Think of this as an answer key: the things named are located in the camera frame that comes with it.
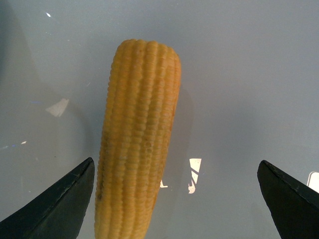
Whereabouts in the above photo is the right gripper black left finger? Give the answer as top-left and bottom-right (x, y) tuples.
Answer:
(0, 158), (95, 239)

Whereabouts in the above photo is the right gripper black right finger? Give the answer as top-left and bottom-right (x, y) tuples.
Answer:
(257, 160), (319, 239)

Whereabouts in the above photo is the yellow corn cob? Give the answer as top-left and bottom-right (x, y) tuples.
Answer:
(94, 39), (181, 239)

